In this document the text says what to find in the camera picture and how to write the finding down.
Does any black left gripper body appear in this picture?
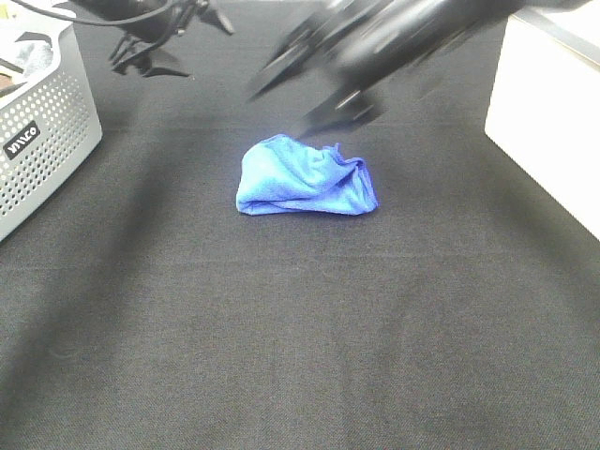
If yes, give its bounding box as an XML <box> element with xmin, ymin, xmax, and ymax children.
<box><xmin>110</xmin><ymin>1</ymin><xmax>200</xmax><ymax>62</ymax></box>

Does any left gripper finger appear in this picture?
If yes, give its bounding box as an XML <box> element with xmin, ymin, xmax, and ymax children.
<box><xmin>199</xmin><ymin>0</ymin><xmax>234</xmax><ymax>36</ymax></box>
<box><xmin>112</xmin><ymin>48</ymin><xmax>190</xmax><ymax>78</ymax></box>

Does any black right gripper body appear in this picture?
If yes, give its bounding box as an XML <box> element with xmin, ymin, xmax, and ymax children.
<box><xmin>262</xmin><ymin>0</ymin><xmax>423</xmax><ymax>95</ymax></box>

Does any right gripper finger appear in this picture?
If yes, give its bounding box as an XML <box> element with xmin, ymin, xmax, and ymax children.
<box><xmin>247</xmin><ymin>46</ymin><xmax>323</xmax><ymax>101</ymax></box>
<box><xmin>292</xmin><ymin>87</ymin><xmax>380</xmax><ymax>139</ymax></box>

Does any blue microfiber towel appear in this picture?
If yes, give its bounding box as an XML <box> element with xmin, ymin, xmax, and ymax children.
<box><xmin>235</xmin><ymin>134</ymin><xmax>379</xmax><ymax>216</ymax></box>

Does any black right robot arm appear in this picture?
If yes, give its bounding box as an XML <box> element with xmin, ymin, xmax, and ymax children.
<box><xmin>248</xmin><ymin>0</ymin><xmax>584</xmax><ymax>137</ymax></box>

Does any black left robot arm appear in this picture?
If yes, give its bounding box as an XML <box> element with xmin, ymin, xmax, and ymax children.
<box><xmin>76</xmin><ymin>0</ymin><xmax>234</xmax><ymax>78</ymax></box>

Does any grey towel in basket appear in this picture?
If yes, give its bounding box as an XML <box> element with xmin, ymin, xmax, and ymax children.
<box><xmin>4</xmin><ymin>40</ymin><xmax>53</xmax><ymax>78</ymax></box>

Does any grey perforated laundry basket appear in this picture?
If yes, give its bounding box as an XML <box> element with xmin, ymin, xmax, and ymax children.
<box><xmin>1</xmin><ymin>16</ymin><xmax>102</xmax><ymax>238</ymax></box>

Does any yellow and brown cloth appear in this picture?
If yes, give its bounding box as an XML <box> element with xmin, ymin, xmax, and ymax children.
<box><xmin>0</xmin><ymin>59</ymin><xmax>26</xmax><ymax>97</ymax></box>

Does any white plastic storage crate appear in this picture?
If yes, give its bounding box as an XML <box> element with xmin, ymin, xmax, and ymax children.
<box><xmin>485</xmin><ymin>1</ymin><xmax>599</xmax><ymax>236</ymax></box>

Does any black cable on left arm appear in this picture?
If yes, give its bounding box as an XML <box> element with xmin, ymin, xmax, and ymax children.
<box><xmin>8</xmin><ymin>0</ymin><xmax>188</xmax><ymax>62</ymax></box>

